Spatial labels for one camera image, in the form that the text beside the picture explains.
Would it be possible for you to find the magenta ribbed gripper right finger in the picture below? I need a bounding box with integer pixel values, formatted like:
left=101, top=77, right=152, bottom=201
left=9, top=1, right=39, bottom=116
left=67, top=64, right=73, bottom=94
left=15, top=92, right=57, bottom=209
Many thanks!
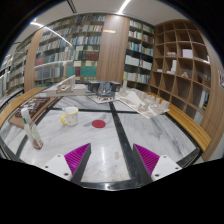
left=133, top=144, right=181, bottom=182

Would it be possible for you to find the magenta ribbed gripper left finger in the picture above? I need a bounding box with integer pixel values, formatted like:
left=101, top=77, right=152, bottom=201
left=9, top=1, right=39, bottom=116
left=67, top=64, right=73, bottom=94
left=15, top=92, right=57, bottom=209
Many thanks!
left=43, top=143, right=91, bottom=183

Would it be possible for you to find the clear plastic water bottle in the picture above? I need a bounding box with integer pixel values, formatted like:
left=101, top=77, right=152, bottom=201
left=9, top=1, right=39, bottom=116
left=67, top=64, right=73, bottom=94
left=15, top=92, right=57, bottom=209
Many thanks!
left=21, top=108, right=43, bottom=150

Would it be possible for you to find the red round coaster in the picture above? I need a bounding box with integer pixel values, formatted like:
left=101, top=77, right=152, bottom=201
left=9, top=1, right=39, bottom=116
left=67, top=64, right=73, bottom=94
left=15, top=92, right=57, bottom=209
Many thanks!
left=92, top=120, right=106, bottom=128

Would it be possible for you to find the white city architectural model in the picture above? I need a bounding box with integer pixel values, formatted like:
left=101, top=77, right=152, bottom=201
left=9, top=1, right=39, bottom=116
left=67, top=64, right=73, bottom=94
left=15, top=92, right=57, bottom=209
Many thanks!
left=116, top=81, right=169, bottom=118

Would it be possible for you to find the white wooden structure model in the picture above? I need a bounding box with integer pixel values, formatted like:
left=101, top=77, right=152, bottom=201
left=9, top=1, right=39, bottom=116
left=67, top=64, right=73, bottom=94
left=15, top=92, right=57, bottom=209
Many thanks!
left=46, top=75, right=86, bottom=97

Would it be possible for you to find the dark grey building model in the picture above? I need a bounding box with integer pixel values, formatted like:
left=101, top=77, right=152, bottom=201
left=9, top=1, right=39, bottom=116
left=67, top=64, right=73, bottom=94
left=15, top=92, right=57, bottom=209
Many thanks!
left=88, top=81, right=121, bottom=103

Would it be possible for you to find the wooden cubby display shelf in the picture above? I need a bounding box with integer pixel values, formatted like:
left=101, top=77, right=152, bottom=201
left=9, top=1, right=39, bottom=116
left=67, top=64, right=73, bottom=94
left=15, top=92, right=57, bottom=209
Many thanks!
left=150, top=20, right=211, bottom=118

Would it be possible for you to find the dark bookshelf with books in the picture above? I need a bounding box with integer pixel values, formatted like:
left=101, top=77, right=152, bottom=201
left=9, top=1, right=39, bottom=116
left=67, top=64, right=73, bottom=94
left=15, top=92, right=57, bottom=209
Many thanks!
left=123, top=19, right=154, bottom=91

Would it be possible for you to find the wooden bookshelf with books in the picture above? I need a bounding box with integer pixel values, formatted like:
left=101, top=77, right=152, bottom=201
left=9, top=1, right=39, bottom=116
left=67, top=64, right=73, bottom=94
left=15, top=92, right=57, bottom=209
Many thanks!
left=24, top=13, right=106, bottom=90

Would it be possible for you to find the white mug with yellow handle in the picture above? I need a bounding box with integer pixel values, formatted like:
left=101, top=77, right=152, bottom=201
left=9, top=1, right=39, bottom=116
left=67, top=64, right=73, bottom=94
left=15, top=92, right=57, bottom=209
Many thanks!
left=61, top=107, right=79, bottom=126

